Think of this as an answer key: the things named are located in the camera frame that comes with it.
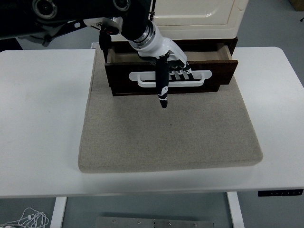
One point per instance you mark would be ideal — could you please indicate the white and black hand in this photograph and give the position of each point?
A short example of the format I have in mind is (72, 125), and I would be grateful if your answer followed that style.
(164, 47)

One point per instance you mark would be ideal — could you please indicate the dark wooden drawer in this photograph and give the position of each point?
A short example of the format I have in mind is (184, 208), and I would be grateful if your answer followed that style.
(218, 71)

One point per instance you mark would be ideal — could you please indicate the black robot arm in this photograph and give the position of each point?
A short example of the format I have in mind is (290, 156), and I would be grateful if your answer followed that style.
(71, 7)

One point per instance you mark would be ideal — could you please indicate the dark wooden drawer housing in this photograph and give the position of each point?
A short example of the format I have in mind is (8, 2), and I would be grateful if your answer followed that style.
(202, 42)

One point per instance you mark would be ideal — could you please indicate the cream plastic cabinet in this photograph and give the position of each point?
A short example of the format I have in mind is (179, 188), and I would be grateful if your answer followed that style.
(202, 23)

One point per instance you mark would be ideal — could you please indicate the beige fabric mat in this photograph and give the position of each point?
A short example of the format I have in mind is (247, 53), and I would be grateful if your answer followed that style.
(166, 133)

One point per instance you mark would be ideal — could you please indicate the cardboard box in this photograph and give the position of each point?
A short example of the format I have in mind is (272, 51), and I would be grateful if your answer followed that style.
(298, 4)

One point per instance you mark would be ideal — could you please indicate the person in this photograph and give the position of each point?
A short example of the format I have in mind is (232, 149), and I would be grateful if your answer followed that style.
(7, 45)

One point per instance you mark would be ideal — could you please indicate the white table leg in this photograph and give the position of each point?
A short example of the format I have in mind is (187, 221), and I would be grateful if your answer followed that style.
(235, 211)
(58, 213)

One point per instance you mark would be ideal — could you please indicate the black table control panel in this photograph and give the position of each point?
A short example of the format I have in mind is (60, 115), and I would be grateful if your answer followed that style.
(280, 192)

